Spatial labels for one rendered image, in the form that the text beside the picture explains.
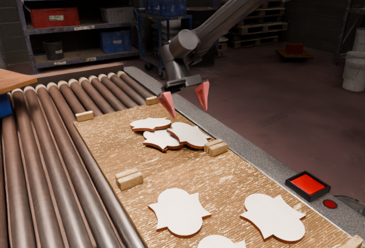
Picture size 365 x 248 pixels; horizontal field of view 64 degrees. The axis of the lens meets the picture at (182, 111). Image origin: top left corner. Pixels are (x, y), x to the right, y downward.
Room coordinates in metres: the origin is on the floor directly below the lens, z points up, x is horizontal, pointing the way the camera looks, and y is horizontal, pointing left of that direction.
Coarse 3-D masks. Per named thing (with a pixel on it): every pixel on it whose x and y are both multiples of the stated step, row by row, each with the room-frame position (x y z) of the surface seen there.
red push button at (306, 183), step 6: (294, 180) 0.59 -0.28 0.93; (300, 180) 0.59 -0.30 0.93; (306, 180) 0.59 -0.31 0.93; (312, 180) 0.59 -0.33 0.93; (300, 186) 0.57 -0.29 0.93; (306, 186) 0.57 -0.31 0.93; (312, 186) 0.57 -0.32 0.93; (318, 186) 0.57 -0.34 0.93; (324, 186) 0.57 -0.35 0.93; (306, 192) 0.55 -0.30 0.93; (312, 192) 0.55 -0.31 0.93
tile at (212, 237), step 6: (204, 240) 0.39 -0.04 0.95; (210, 240) 0.39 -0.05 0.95; (216, 240) 0.39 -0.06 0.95; (222, 240) 0.39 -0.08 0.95; (228, 240) 0.39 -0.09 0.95; (198, 246) 0.38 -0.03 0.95; (204, 246) 0.38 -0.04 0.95; (210, 246) 0.38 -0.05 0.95; (216, 246) 0.38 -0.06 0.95; (222, 246) 0.38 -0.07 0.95; (228, 246) 0.38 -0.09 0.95; (234, 246) 0.38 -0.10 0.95; (240, 246) 0.38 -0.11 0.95
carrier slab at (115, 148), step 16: (112, 112) 0.97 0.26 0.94; (128, 112) 0.97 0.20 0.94; (144, 112) 0.97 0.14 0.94; (160, 112) 0.97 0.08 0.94; (176, 112) 0.97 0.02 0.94; (80, 128) 0.85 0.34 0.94; (96, 128) 0.85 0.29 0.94; (112, 128) 0.85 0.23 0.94; (128, 128) 0.85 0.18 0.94; (96, 144) 0.75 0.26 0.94; (112, 144) 0.75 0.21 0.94; (128, 144) 0.75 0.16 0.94; (96, 160) 0.67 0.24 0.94; (112, 160) 0.67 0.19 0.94; (128, 160) 0.67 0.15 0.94; (144, 160) 0.67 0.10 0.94; (160, 160) 0.67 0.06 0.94; (176, 160) 0.67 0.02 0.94; (192, 160) 0.67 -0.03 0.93; (112, 176) 0.60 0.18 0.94; (144, 176) 0.60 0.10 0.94
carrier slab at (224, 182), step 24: (192, 168) 0.63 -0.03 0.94; (216, 168) 0.63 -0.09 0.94; (240, 168) 0.63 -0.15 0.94; (120, 192) 0.54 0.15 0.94; (144, 192) 0.54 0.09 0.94; (192, 192) 0.54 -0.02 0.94; (216, 192) 0.54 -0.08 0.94; (240, 192) 0.54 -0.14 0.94; (264, 192) 0.54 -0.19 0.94; (144, 216) 0.47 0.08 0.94; (216, 216) 0.47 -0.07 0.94; (312, 216) 0.47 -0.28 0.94; (144, 240) 0.40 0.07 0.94; (168, 240) 0.40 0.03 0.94; (192, 240) 0.40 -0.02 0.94; (240, 240) 0.40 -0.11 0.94; (312, 240) 0.40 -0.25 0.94; (336, 240) 0.40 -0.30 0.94
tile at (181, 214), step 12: (168, 192) 0.53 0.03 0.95; (180, 192) 0.53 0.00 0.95; (156, 204) 0.49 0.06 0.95; (168, 204) 0.49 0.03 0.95; (180, 204) 0.49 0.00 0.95; (192, 204) 0.49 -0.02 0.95; (156, 216) 0.46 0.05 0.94; (168, 216) 0.46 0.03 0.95; (180, 216) 0.46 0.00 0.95; (192, 216) 0.46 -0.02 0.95; (204, 216) 0.46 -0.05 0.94; (156, 228) 0.42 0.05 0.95; (168, 228) 0.42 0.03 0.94; (180, 228) 0.42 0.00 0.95; (192, 228) 0.42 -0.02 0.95
